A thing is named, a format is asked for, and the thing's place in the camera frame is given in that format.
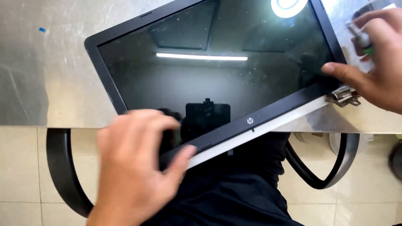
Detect person's left hand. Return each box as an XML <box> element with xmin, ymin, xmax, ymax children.
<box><xmin>93</xmin><ymin>109</ymin><xmax>198</xmax><ymax>220</ymax></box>

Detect silver laptop hinge bracket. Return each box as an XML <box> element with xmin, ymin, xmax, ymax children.
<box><xmin>325</xmin><ymin>85</ymin><xmax>361</xmax><ymax>108</ymax></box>

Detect green handled screwdriver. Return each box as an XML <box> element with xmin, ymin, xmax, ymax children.
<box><xmin>345</xmin><ymin>20</ymin><xmax>376</xmax><ymax>58</ymax></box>

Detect black chair armrest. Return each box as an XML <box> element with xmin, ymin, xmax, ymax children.
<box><xmin>46</xmin><ymin>128</ymin><xmax>95</xmax><ymax>218</ymax></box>
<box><xmin>284</xmin><ymin>132</ymin><xmax>360</xmax><ymax>190</ymax></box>

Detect black laptop screen panel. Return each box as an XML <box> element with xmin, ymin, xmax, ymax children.
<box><xmin>84</xmin><ymin>0</ymin><xmax>347</xmax><ymax>170</ymax></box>

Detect person's right hand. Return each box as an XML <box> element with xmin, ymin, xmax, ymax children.
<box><xmin>321</xmin><ymin>8</ymin><xmax>402</xmax><ymax>114</ymax></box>

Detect person's black trousers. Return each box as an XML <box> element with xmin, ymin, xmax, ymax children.
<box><xmin>141</xmin><ymin>132</ymin><xmax>305</xmax><ymax>226</ymax></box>

